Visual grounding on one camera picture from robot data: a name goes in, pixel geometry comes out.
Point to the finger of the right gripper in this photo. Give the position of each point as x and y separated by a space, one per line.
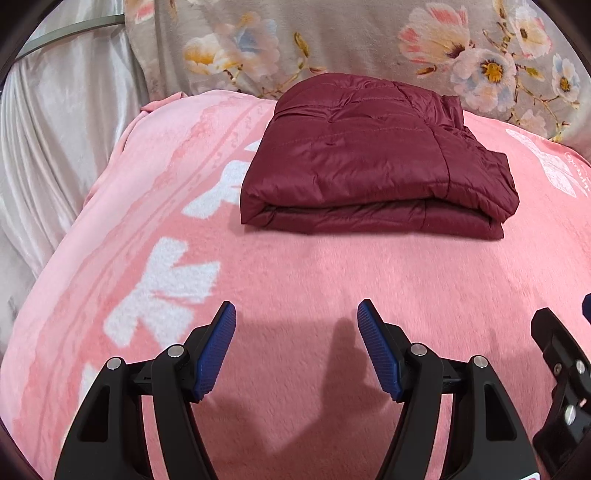
567 424
586 307

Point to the grey curtain tieback band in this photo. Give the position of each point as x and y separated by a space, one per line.
68 31

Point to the grey floral duvet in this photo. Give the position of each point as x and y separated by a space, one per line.
507 60

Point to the maroon quilted down jacket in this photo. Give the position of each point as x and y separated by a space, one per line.
355 154

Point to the silver satin curtain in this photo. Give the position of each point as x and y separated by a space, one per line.
63 107

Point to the pink fleece blanket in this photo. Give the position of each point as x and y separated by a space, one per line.
159 246

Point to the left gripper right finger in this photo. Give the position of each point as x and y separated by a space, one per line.
486 439

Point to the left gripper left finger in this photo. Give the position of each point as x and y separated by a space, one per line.
108 438

